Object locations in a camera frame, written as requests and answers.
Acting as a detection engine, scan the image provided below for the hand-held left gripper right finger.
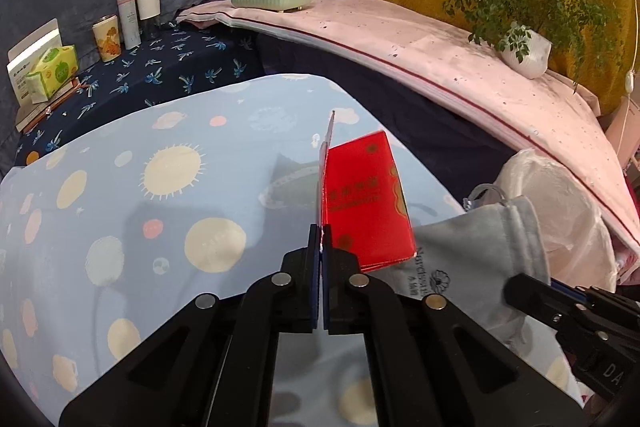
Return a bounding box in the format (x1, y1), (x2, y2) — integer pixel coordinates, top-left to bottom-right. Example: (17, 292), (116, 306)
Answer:
(322, 239), (587, 427)

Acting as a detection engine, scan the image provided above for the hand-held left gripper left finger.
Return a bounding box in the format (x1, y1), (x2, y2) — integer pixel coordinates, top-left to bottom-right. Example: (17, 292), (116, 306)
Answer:
(59, 223), (322, 427)

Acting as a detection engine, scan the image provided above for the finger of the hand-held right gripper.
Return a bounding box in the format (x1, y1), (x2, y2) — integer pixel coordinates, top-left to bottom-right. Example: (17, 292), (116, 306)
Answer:
(502, 273), (610, 344)
(549, 279), (640, 309)

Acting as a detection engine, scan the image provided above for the grey drawstring pouch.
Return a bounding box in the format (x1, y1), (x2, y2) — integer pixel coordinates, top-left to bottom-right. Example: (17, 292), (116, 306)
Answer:
(392, 184), (552, 353)

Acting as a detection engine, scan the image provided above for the red paper packet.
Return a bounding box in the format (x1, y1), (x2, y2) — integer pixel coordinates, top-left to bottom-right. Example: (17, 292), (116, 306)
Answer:
(316, 110), (417, 274)

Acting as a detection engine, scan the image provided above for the white plastic bag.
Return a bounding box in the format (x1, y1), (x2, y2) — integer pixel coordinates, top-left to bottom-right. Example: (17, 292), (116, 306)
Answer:
(492, 148), (627, 294)

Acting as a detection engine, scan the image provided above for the light blue printed blanket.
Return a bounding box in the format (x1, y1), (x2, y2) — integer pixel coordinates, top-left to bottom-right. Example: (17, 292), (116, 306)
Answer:
(0, 73), (578, 427)

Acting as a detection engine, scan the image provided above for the dark purple cloth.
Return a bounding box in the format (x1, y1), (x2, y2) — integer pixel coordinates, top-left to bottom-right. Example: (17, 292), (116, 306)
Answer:
(254, 31), (517, 229)

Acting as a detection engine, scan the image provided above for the pink dotted bed sheet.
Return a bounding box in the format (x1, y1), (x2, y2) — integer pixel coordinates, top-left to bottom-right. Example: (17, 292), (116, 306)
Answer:
(176, 0), (640, 260)

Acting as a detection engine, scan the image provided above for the navy printed cloth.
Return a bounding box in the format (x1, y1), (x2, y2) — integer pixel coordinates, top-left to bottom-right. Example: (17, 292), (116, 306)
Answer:
(14, 23), (267, 168)

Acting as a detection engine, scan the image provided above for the white cosmetic tube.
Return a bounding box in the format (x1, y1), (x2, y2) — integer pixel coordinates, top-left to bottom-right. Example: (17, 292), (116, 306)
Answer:
(117, 0), (142, 50)

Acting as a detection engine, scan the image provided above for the yellow printed can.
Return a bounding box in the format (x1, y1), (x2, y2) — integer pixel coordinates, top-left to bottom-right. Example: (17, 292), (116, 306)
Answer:
(92, 16), (123, 62)

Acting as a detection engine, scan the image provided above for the white bottle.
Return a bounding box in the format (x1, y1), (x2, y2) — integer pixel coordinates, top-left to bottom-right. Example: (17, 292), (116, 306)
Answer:
(135, 0), (162, 40)

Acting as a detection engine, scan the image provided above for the brown book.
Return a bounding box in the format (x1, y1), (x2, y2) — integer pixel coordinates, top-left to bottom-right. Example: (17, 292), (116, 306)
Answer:
(14, 78), (84, 134)

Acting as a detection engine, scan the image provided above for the green tissue pack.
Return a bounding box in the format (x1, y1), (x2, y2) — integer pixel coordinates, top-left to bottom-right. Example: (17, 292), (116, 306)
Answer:
(24, 45), (80, 103)

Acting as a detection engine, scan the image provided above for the white carton box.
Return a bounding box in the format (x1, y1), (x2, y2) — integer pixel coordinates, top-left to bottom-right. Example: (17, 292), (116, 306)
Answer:
(6, 19), (64, 106)

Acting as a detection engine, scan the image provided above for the white cable with switch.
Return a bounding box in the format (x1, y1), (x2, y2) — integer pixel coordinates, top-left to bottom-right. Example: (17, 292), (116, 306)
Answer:
(622, 0), (640, 100)

